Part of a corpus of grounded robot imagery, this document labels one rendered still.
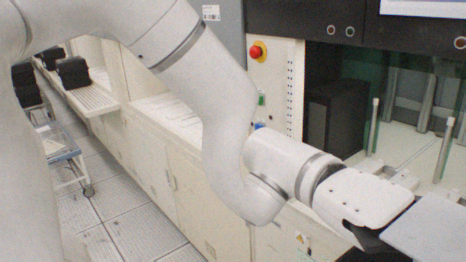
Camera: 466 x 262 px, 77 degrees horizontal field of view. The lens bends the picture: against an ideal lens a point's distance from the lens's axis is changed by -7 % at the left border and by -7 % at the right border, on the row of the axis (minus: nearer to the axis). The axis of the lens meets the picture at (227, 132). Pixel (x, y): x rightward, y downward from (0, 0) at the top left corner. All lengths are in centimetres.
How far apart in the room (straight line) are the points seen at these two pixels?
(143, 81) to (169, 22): 195
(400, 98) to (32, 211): 159
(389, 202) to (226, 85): 25
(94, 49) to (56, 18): 333
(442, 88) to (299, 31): 97
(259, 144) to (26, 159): 33
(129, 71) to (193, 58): 190
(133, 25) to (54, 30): 10
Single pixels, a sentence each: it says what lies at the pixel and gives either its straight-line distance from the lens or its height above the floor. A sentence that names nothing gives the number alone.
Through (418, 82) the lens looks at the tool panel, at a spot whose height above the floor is 109.
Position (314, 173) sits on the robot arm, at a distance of 44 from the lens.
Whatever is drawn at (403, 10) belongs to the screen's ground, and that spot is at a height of 148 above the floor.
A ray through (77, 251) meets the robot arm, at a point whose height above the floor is 115.
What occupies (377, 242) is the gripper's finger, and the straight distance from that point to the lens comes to 39.
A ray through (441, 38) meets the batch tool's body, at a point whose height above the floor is 143.
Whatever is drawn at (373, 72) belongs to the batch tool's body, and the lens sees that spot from 131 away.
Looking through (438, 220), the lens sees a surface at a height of 128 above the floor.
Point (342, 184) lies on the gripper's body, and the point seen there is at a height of 128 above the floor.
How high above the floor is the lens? 153
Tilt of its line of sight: 25 degrees down
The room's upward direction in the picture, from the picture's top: 4 degrees counter-clockwise
